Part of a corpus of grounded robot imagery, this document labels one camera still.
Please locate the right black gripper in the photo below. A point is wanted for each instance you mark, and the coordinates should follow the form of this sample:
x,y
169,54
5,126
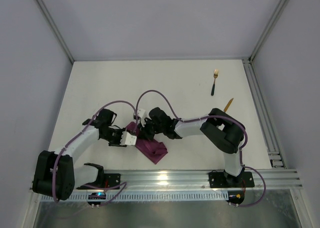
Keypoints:
x,y
147,127

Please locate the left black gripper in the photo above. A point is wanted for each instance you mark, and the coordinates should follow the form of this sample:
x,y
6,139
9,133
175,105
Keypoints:
x,y
119,137

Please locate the purple satin napkin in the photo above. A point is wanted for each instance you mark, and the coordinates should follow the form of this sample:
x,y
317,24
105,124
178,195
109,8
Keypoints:
x,y
152,149

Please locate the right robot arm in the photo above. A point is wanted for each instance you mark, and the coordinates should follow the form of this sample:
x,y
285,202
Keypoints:
x,y
226,133

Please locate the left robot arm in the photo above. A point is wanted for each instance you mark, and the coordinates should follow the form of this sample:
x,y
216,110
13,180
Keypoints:
x,y
55,175

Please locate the left controller board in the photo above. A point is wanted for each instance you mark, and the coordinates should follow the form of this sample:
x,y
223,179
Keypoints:
x,y
95,199

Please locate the controller board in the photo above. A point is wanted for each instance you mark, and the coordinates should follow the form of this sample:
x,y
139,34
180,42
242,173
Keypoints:
x,y
95,199
235,198

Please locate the gold fork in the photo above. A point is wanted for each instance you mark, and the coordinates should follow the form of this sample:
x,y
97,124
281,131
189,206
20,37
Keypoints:
x,y
215,76

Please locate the right controller board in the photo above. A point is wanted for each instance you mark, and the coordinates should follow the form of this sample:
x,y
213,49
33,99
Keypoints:
x,y
235,198

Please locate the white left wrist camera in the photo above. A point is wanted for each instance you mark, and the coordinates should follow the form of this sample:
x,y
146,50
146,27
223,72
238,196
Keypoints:
x,y
128,139

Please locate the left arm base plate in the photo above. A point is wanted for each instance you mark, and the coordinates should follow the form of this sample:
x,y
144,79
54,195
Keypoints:
x,y
112,180

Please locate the front aluminium rail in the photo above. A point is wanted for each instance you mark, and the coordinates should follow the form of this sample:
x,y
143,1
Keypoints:
x,y
198,180

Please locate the aluminium rail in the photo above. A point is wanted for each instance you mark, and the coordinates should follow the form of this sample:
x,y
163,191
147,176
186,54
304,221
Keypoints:
x,y
198,180
273,144

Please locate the black handled gold knife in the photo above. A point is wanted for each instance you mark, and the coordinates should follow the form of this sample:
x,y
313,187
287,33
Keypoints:
x,y
228,105

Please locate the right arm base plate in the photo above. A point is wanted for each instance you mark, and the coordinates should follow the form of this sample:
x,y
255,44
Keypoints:
x,y
220,179

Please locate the slotted cable duct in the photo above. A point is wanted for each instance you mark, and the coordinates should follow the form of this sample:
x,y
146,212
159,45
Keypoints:
x,y
154,196

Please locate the right aluminium rail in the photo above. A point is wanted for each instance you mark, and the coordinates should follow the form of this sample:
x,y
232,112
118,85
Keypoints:
x,y
273,144

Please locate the left frame post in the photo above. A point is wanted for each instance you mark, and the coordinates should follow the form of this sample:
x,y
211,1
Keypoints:
x,y
54,29

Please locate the frame post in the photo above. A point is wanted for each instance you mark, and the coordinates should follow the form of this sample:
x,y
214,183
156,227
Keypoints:
x,y
271,23
54,29

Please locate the right frame post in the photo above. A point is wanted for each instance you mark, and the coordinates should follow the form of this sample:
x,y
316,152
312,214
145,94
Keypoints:
x,y
271,23

